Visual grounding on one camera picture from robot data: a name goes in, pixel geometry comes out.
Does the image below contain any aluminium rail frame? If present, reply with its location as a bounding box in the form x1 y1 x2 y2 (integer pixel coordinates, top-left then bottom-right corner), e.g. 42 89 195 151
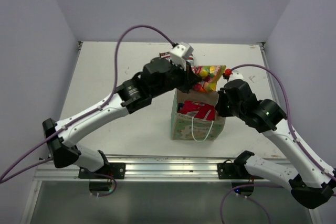
34 153 301 183

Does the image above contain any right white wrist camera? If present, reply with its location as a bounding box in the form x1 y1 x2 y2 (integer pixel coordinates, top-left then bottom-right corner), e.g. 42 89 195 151
229 71 244 81

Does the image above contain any blue Burts crisps bag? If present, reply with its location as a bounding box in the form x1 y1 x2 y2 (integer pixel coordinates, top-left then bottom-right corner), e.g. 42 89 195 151
177 103 184 112

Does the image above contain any pink Real crisps bag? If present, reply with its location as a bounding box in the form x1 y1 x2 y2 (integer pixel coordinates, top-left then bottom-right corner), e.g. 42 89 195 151
178 100 215 121

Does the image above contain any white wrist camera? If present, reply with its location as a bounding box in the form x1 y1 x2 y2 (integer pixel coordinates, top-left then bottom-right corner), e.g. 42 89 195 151
169 42 194 70
229 71 244 81

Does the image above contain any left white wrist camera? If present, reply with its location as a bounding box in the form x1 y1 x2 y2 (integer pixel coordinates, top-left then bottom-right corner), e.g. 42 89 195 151
169 42 194 70

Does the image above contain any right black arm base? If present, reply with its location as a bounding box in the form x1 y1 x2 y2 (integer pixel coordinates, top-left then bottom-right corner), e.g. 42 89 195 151
217 159 247 179

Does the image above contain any green printed paper bag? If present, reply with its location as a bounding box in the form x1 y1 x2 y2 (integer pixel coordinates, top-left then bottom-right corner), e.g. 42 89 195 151
170 90 225 143

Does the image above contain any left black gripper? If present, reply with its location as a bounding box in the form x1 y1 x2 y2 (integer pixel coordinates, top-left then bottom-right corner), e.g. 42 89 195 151
150 57 201 98

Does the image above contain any red orange snack bag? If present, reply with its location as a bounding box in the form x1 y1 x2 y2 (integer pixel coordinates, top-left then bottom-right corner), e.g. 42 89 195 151
159 49 194 66

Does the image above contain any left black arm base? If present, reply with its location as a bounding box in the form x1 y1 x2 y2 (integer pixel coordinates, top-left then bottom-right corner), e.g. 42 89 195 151
78 162 126 179

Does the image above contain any orange Fox's candy bag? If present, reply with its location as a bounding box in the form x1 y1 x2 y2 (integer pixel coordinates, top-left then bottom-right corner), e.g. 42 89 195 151
192 65 226 93

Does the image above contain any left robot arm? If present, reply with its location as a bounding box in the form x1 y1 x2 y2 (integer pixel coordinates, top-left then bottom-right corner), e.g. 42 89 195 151
43 57 201 178

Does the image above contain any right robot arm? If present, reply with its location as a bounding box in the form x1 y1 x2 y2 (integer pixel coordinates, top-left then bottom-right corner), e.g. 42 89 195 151
215 79 335 209

